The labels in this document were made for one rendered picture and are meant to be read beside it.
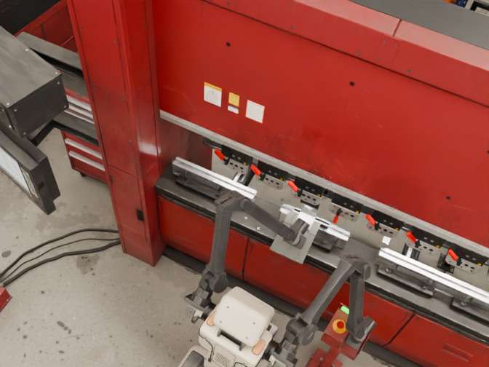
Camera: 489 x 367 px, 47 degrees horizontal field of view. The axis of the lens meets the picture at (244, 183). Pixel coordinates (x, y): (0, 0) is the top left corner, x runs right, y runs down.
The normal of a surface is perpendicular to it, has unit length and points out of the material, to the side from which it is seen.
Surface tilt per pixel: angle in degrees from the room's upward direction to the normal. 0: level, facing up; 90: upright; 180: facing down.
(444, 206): 90
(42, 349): 0
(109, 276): 0
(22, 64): 0
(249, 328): 48
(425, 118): 90
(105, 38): 90
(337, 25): 90
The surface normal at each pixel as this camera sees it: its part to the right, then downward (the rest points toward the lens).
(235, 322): -0.33, 0.12
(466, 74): -0.43, 0.73
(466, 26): 0.07, -0.57
